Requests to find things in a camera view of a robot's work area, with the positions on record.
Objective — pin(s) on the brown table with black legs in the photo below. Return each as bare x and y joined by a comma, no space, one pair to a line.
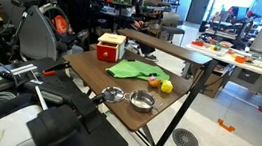
94,72

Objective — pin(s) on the cardboard box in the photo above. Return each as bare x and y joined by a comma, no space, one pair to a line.
215,80

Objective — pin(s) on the orange floor marker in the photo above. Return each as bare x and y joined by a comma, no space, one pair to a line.
226,125

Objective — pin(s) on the green cloth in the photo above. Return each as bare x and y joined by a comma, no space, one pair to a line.
136,69

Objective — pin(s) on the white work table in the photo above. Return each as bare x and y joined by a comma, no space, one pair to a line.
259,70

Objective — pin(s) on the steel pot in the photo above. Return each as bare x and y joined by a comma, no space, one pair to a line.
141,101

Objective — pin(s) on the orange block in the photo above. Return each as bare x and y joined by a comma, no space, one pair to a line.
240,59
197,43

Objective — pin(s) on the yellow plushy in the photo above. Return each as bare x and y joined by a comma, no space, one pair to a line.
167,86

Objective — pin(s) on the red drawer with knob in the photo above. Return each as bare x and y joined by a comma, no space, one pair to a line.
105,54

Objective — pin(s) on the round floor drain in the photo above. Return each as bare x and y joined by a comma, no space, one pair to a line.
185,140

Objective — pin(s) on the orange clip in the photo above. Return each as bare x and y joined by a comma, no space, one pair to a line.
48,72

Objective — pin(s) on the wooden drawer box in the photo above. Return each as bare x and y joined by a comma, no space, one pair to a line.
112,39

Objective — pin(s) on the grey machine panel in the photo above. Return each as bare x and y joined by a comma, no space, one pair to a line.
38,34

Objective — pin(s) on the brown orange plushy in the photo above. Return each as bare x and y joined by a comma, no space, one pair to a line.
154,82

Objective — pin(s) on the steel pot lid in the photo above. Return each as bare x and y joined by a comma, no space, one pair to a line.
112,94

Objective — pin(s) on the orange disc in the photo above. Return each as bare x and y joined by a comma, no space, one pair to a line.
59,24

